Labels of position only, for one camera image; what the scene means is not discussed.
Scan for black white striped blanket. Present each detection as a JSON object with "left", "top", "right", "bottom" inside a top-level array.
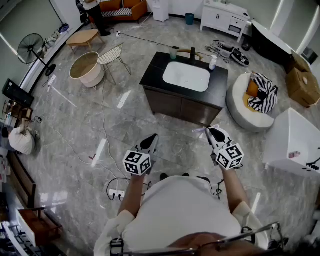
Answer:
[{"left": 246, "top": 72, "right": 279, "bottom": 114}]

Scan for brown wooden stool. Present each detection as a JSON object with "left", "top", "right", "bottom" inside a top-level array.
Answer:
[{"left": 17, "top": 206, "right": 63, "bottom": 248}]

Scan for person's eyeglasses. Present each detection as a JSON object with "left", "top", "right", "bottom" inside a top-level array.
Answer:
[{"left": 119, "top": 221, "right": 287, "bottom": 256}]

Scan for small cardboard box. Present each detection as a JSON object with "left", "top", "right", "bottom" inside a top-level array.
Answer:
[{"left": 291, "top": 49, "right": 313, "bottom": 74}]

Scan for orange sofa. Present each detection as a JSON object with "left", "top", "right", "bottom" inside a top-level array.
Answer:
[{"left": 87, "top": 0, "right": 149, "bottom": 24}]

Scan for white wire chair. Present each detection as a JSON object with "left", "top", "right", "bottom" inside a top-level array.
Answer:
[{"left": 96, "top": 42, "right": 133, "bottom": 86}]

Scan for round wood top side table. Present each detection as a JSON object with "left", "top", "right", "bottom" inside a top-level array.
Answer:
[{"left": 69, "top": 51, "right": 105, "bottom": 89}]

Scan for black tripod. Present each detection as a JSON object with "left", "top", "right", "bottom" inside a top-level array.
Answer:
[{"left": 305, "top": 155, "right": 320, "bottom": 172}]

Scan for black cable with adapter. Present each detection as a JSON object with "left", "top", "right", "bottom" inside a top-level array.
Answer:
[{"left": 120, "top": 32, "right": 180, "bottom": 50}]

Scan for black monitor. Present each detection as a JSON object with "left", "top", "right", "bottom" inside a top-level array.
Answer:
[{"left": 1, "top": 77, "right": 36, "bottom": 108}]

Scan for grey device with cables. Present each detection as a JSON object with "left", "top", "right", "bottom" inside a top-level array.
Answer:
[{"left": 205, "top": 39, "right": 235, "bottom": 60}]

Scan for person's right forearm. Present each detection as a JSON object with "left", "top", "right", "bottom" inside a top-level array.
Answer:
[{"left": 221, "top": 166, "right": 251, "bottom": 216}]

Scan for grey cloth bag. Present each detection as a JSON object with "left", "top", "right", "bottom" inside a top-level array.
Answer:
[{"left": 44, "top": 31, "right": 61, "bottom": 50}]

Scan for long white cable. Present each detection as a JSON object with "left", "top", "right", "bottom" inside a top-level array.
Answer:
[{"left": 99, "top": 81, "right": 132, "bottom": 186}]

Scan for person's left forearm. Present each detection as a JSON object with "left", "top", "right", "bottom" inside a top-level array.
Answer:
[{"left": 117, "top": 173, "right": 146, "bottom": 219}]

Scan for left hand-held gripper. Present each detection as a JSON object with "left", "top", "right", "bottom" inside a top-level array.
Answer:
[{"left": 121, "top": 133, "right": 160, "bottom": 177}]

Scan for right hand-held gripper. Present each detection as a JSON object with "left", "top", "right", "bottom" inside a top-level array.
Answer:
[{"left": 205, "top": 125, "right": 245, "bottom": 171}]

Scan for curved wooden chair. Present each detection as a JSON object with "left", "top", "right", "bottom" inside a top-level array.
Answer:
[{"left": 176, "top": 48, "right": 202, "bottom": 60}]

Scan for white soap pump bottle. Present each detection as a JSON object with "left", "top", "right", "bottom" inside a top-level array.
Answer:
[{"left": 208, "top": 54, "right": 218, "bottom": 71}]

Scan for white water dispenser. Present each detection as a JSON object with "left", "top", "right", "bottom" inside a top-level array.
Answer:
[{"left": 150, "top": 0, "right": 170, "bottom": 23}]

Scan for round white armchair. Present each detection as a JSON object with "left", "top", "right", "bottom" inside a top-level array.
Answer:
[{"left": 225, "top": 71, "right": 276, "bottom": 133}]

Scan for white stuffed bag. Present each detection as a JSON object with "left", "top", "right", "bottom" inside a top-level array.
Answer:
[{"left": 7, "top": 117, "right": 36, "bottom": 156}]

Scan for person's white shirt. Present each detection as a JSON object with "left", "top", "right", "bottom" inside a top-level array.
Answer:
[{"left": 93, "top": 174, "right": 272, "bottom": 256}]

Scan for wooden coffee table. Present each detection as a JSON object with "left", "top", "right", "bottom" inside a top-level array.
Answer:
[{"left": 65, "top": 28, "right": 106, "bottom": 55}]

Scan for orange cushion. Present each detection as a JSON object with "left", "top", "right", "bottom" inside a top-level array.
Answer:
[{"left": 246, "top": 78, "right": 260, "bottom": 98}]

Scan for large cardboard box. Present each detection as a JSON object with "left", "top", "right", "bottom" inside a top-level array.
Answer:
[{"left": 284, "top": 66, "right": 320, "bottom": 108}]

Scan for black white floor device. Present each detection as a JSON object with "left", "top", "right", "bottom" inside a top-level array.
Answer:
[{"left": 229, "top": 46, "right": 251, "bottom": 67}]

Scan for dark vanity cabinet black top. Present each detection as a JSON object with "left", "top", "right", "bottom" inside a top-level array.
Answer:
[{"left": 139, "top": 51, "right": 229, "bottom": 127}]

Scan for dark wooden bench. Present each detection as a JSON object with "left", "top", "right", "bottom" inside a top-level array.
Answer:
[{"left": 6, "top": 149, "right": 37, "bottom": 209}]

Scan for person's face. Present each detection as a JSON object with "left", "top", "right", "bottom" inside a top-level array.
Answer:
[{"left": 166, "top": 231, "right": 253, "bottom": 256}]

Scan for white box cabinet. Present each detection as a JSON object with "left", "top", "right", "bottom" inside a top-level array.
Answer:
[{"left": 261, "top": 107, "right": 320, "bottom": 178}]

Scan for black jar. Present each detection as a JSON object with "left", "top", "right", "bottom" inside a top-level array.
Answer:
[{"left": 241, "top": 36, "right": 253, "bottom": 52}]

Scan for white vanity cabinet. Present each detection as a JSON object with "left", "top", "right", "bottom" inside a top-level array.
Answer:
[{"left": 199, "top": 0, "right": 251, "bottom": 43}]

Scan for white sink basin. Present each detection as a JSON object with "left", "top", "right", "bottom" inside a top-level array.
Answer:
[{"left": 162, "top": 61, "right": 211, "bottom": 93}]

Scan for wooden shelf rack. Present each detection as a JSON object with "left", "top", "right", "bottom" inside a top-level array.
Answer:
[{"left": 1, "top": 99, "right": 34, "bottom": 122}]

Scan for striped sofa cushion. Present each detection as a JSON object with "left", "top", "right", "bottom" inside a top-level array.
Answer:
[{"left": 101, "top": 7, "right": 133, "bottom": 18}]

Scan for black floor fan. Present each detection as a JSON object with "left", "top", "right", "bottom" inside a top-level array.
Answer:
[{"left": 17, "top": 32, "right": 57, "bottom": 77}]

